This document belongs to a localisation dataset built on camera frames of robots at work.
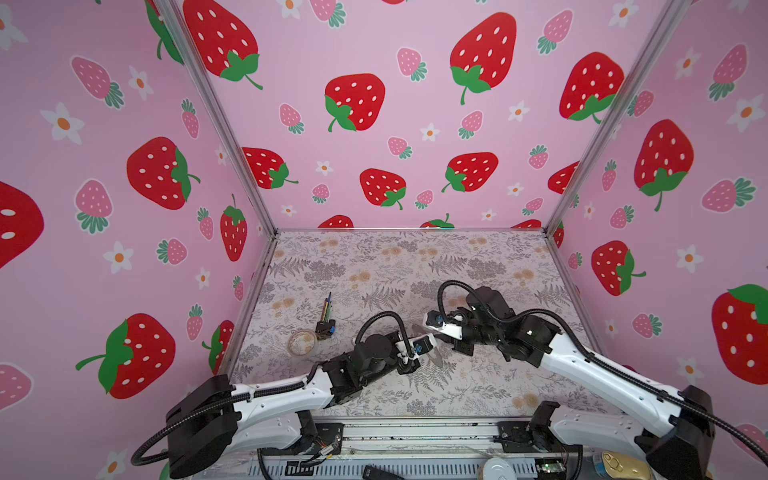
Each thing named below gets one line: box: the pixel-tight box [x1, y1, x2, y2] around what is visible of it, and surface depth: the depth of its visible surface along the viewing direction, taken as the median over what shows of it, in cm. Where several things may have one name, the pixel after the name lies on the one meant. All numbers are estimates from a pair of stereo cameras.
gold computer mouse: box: [601, 451, 652, 480], surface depth 67 cm
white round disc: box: [483, 457, 515, 480], surface depth 67 cm
